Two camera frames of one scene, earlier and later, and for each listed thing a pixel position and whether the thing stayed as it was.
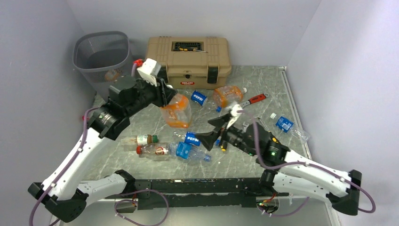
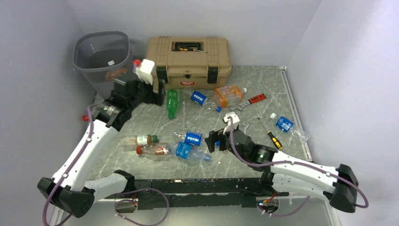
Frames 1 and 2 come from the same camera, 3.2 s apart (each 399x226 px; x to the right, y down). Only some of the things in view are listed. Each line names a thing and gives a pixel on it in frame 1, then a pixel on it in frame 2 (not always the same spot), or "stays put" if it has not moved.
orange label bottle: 178,113 to 113,74
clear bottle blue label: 187,151 stays put
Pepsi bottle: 189,137 stays put
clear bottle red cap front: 155,149 stays put
